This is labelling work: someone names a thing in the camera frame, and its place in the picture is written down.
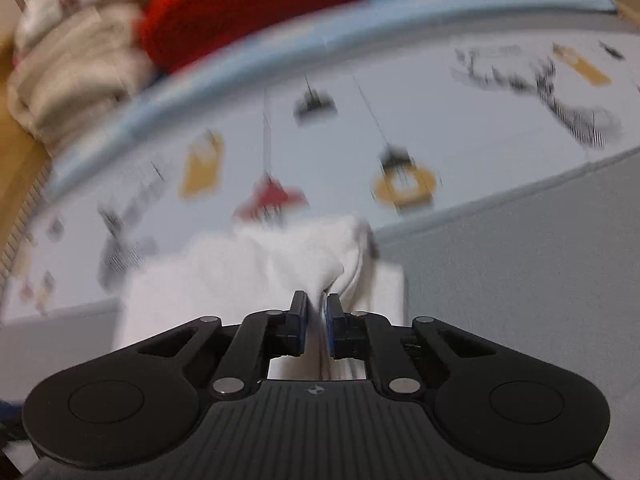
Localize beige blanket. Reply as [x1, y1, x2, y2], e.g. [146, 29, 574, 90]
[7, 0, 157, 147]

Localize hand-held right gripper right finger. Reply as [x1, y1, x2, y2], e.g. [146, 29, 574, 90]
[326, 293, 494, 397]

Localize wooden bed frame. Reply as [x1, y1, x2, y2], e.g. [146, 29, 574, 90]
[0, 0, 53, 281]

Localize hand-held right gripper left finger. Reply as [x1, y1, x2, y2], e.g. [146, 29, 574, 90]
[137, 290, 308, 399]

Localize white pants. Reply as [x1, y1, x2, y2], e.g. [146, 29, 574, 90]
[114, 214, 407, 382]

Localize grey mattress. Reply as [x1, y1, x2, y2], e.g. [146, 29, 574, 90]
[0, 149, 640, 480]

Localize red blanket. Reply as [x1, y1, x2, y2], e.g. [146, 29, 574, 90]
[139, 0, 369, 77]

